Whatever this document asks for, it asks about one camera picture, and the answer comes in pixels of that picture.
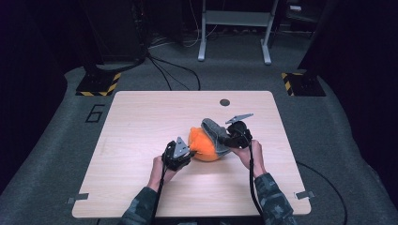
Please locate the round dark table grommet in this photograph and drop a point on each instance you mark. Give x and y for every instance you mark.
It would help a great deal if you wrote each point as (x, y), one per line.
(224, 102)

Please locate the person's right hand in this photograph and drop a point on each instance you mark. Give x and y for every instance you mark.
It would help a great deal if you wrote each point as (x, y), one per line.
(255, 159)

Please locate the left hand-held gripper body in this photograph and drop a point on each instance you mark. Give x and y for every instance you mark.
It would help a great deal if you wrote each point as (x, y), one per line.
(175, 156)

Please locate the person's left hand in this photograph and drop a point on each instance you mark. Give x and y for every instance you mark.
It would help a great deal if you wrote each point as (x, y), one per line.
(158, 175)

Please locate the black yellow striped stand base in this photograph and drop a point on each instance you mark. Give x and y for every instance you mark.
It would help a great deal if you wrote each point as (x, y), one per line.
(98, 84)
(305, 84)

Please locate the black cabinet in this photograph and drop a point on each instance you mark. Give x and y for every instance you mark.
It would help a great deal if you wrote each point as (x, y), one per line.
(115, 31)

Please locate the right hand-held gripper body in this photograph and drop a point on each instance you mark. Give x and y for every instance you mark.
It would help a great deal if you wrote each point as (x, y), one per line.
(239, 136)

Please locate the grey tape piece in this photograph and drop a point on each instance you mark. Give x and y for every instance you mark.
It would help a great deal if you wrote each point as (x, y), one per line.
(305, 195)
(78, 197)

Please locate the orange plush toy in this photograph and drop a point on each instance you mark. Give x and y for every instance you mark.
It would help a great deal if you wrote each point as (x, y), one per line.
(203, 148)

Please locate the grey cloth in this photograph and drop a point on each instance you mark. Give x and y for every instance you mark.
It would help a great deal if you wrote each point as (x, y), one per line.
(212, 131)

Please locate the dark curtain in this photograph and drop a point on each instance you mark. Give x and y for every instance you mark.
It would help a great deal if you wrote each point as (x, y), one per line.
(359, 62)
(28, 93)

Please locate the white metal table frame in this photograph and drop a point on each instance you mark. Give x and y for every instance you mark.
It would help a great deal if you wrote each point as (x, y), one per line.
(234, 18)

